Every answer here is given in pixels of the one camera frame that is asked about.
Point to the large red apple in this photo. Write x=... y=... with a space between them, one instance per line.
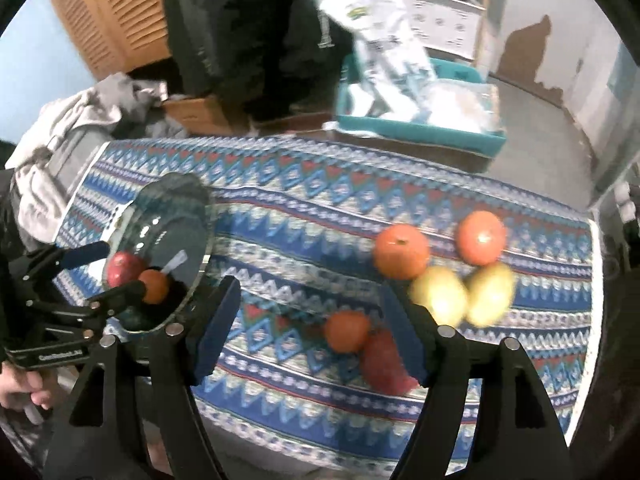
x=380 y=362

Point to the clear plastic bag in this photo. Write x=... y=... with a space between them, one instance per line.
x=465 y=105

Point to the person's left hand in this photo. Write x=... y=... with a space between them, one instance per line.
x=22 y=387

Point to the wooden louvered cabinet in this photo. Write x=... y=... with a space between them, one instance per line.
x=125 y=10

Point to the black garment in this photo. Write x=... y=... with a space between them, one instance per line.
x=240 y=35

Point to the teal cardboard box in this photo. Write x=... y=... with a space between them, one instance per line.
x=346 y=100

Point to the small red apple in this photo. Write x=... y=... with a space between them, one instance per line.
x=122 y=267

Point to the large orange with stem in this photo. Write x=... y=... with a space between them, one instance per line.
x=402 y=252

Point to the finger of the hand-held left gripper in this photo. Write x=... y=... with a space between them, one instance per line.
x=120 y=296
x=82 y=256

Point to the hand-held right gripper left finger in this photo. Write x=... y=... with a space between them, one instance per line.
x=215 y=332

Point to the yellow lemon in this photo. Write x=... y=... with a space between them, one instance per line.
x=440 y=296
x=492 y=292

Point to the grey cloth pile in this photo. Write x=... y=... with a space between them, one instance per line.
x=75 y=120

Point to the small orange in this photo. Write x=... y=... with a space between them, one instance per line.
x=347 y=332
x=156 y=286

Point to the white patterned cabinet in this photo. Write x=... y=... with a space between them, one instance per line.
x=440 y=20

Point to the blue patterned tablecloth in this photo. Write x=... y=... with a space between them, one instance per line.
x=300 y=210

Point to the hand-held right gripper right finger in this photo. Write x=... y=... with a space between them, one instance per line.
x=407 y=342

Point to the clear glass plate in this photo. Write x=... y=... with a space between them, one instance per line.
x=170 y=225

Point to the white printed rice bag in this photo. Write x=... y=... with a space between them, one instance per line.
x=380 y=35

